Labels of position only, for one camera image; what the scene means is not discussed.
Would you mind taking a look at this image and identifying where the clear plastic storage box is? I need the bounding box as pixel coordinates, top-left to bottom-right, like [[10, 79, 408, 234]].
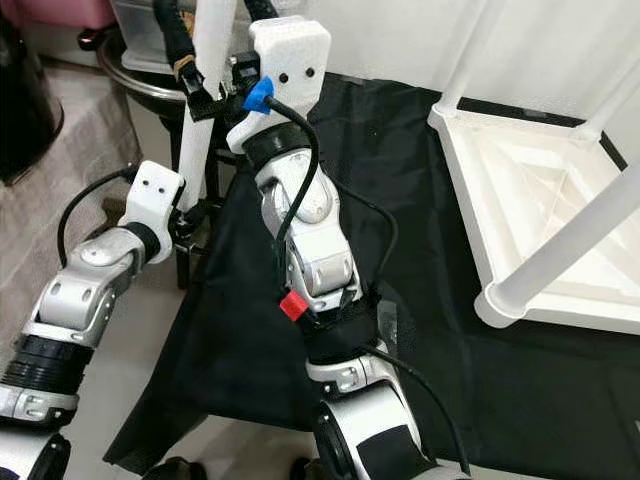
[[112, 0, 211, 73]]

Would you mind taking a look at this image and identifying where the black round bowl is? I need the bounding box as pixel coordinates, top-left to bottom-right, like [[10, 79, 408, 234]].
[[95, 30, 191, 111]]

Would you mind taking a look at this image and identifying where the pink plastic container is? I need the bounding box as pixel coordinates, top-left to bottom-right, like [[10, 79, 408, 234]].
[[0, 0, 116, 29]]

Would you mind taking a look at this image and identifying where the beige woven bench cover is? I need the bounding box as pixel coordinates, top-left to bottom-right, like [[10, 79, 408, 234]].
[[0, 65, 126, 301]]

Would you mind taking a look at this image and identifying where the black bag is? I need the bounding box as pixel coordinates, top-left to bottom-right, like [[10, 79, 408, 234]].
[[0, 15, 61, 186]]

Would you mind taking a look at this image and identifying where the grey robot left foot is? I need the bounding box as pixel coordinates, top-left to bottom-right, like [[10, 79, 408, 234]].
[[145, 455, 209, 480]]

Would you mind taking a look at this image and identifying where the grey robot foot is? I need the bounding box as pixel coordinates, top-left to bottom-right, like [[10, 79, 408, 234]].
[[145, 455, 209, 480], [290, 458, 336, 480]]

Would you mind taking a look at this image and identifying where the grey robot right foot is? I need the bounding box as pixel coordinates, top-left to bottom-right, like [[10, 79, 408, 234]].
[[290, 458, 336, 480]]

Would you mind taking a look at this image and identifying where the white plastic table top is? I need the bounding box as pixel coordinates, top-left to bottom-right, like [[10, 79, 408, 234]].
[[428, 95, 640, 336]]

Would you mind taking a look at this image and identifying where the black tablecloth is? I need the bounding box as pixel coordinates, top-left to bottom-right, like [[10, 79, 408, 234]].
[[102, 72, 640, 480]]

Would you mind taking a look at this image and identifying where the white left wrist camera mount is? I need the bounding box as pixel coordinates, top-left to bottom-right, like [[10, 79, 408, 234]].
[[117, 160, 186, 263]]

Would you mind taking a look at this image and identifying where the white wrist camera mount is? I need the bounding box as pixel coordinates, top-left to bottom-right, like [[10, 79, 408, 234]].
[[117, 160, 186, 263], [225, 15, 333, 156]]

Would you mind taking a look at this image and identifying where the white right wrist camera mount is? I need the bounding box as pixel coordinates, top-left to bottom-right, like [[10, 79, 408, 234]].
[[225, 15, 333, 156]]

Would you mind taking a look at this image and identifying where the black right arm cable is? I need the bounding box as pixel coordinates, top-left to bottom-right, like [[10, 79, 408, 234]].
[[265, 95, 323, 291]]

